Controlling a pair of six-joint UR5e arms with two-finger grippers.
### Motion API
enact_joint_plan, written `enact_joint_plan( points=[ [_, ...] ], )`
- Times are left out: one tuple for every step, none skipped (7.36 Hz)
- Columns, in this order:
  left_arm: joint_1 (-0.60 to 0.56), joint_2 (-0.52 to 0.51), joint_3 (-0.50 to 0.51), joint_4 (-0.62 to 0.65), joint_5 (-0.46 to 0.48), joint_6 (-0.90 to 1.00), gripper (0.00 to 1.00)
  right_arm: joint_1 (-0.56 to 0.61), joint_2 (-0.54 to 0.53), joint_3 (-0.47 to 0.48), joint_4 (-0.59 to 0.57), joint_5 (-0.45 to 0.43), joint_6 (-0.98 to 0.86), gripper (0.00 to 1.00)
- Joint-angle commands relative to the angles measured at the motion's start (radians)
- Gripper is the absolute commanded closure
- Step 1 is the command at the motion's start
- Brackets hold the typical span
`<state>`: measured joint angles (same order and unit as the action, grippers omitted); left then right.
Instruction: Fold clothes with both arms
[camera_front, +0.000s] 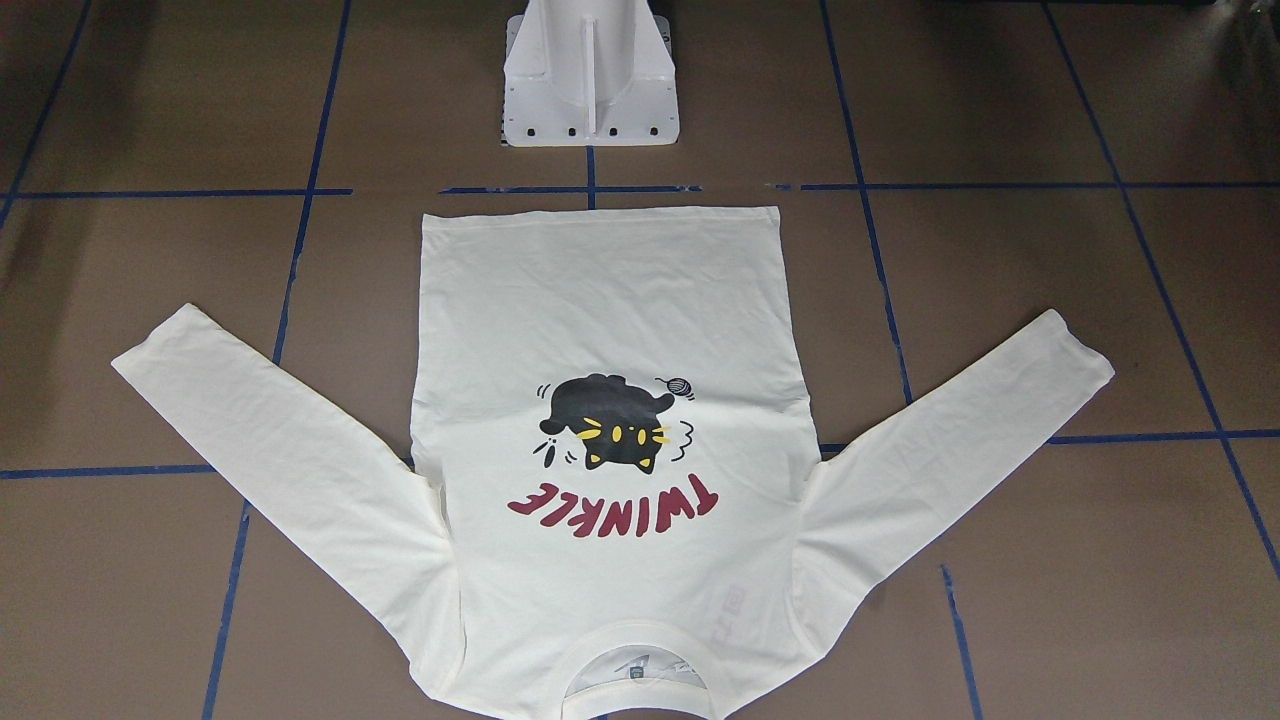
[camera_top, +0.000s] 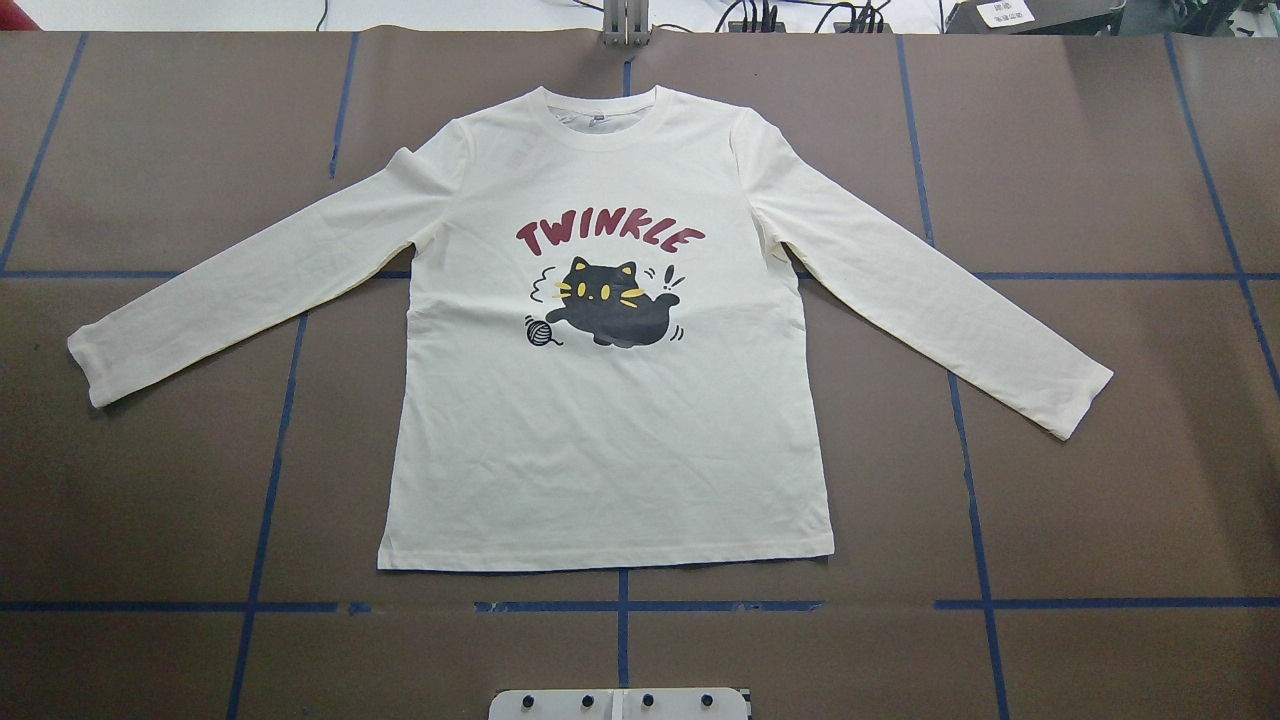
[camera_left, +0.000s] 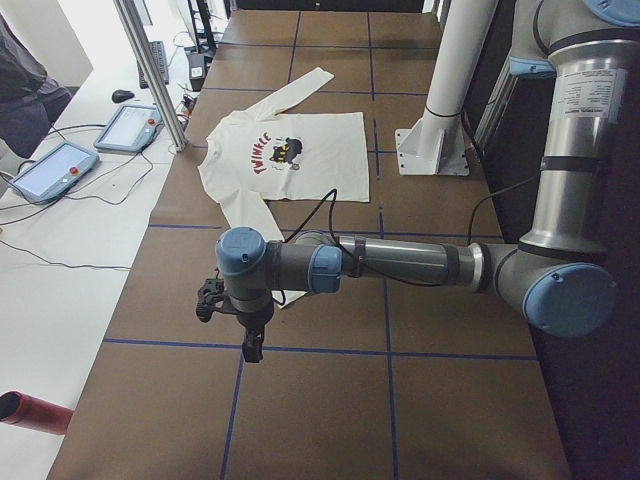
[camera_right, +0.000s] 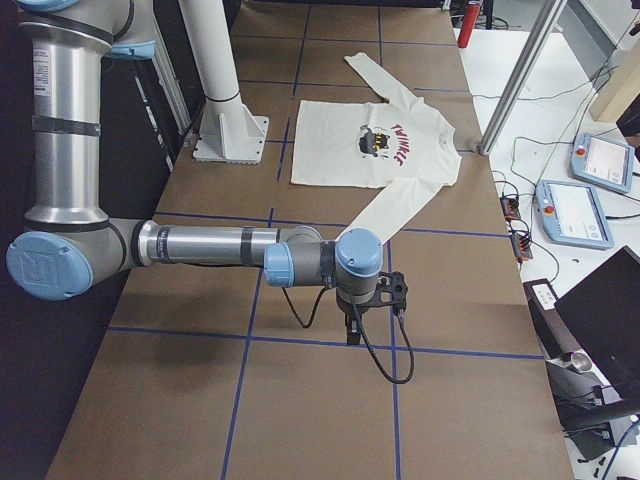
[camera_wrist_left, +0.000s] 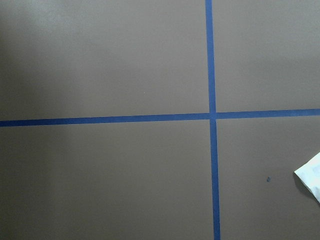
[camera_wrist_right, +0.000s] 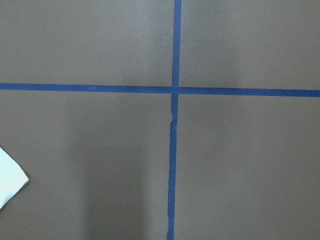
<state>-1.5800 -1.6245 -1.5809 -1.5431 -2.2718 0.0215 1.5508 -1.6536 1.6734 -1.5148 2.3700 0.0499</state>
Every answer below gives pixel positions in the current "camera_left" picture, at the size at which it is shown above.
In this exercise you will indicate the near teach pendant tablet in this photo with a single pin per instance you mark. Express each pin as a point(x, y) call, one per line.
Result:
point(55, 173)

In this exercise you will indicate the aluminium frame post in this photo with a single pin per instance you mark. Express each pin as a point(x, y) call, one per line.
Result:
point(138, 40)

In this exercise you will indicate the black keyboard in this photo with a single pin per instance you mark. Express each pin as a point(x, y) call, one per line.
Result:
point(159, 57)

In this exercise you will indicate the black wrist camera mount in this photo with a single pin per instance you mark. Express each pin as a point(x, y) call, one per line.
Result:
point(211, 299)

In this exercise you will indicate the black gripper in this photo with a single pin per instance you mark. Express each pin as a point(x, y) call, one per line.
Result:
point(254, 318)

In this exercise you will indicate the cream long-sleeve printed shirt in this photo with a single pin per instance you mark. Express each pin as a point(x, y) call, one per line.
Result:
point(265, 152)

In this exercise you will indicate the red cylinder bottle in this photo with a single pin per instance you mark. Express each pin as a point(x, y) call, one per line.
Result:
point(25, 411)

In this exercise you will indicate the black computer mouse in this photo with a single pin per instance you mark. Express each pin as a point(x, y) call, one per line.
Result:
point(121, 95)

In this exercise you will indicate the teach pendant tablet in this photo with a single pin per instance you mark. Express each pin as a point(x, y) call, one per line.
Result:
point(55, 173)
point(130, 130)

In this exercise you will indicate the white mast base plate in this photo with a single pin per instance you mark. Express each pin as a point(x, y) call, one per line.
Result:
point(433, 146)

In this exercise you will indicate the black box white label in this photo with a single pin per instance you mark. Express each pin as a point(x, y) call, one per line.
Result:
point(198, 64)

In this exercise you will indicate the seated person dark clothes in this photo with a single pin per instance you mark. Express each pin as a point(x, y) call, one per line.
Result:
point(31, 100)

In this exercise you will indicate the far teach pendant tablet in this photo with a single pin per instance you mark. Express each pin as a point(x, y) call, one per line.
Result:
point(130, 130)

